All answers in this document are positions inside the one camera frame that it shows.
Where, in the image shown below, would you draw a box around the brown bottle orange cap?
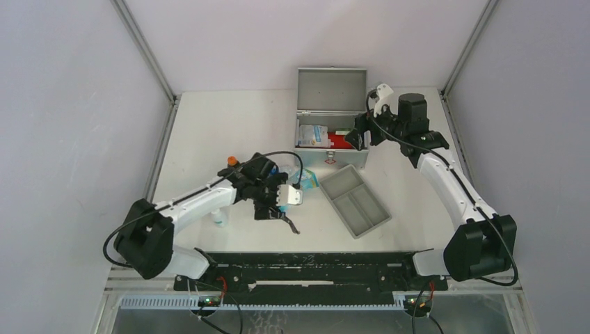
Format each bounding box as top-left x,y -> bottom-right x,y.
227,156 -> 239,166

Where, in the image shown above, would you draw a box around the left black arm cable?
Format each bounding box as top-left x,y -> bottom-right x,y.
102,151 -> 304,269

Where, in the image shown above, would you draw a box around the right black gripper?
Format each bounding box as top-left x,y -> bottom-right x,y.
345,100 -> 407,151

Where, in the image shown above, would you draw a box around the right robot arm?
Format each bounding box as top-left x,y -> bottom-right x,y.
345,87 -> 519,289

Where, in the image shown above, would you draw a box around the blue plaster packet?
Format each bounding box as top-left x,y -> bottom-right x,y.
279,166 -> 319,191

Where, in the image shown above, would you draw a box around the grey plastic divider tray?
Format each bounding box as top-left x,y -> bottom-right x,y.
319,164 -> 392,239

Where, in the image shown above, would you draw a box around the clear bottle white cap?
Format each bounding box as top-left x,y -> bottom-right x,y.
210,208 -> 229,228

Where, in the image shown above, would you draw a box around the grey metal medicine box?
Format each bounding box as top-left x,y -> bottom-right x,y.
294,67 -> 369,169

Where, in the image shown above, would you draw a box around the black medical scissors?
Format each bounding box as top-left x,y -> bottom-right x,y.
270,209 -> 301,234

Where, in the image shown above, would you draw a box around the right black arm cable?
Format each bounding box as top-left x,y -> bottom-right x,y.
365,90 -> 520,287

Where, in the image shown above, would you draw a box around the red first aid pouch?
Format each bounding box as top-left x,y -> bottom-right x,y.
328,132 -> 355,150

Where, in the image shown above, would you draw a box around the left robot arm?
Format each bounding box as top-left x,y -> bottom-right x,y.
103,153 -> 303,290

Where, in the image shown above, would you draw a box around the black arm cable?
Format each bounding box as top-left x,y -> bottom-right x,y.
365,90 -> 520,287
102,151 -> 304,269

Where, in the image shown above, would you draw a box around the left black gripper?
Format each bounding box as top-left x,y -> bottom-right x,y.
251,174 -> 288,220

